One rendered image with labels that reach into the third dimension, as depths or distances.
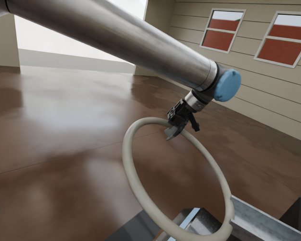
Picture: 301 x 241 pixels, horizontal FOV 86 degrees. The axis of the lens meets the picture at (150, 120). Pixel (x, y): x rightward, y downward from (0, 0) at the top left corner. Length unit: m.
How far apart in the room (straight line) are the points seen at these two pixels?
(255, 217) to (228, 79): 0.52
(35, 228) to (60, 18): 1.73
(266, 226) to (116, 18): 0.79
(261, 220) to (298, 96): 6.01
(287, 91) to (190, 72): 6.32
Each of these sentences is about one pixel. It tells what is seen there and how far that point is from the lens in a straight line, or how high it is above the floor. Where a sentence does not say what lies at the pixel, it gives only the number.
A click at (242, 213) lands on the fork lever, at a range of 0.78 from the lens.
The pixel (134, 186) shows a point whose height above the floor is 1.24.
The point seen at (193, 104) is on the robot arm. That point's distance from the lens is 0.69.
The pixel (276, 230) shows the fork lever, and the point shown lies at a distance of 0.81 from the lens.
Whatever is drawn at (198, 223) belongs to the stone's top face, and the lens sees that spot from 0.99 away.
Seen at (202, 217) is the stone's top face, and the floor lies 0.84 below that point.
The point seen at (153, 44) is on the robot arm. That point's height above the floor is 1.58.
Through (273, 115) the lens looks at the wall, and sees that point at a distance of 6.77.
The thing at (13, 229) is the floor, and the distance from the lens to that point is 1.93.
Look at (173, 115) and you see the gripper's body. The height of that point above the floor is 1.32.
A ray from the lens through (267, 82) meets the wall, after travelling 6.76.
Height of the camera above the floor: 1.58
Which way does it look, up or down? 25 degrees down
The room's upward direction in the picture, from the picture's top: 15 degrees clockwise
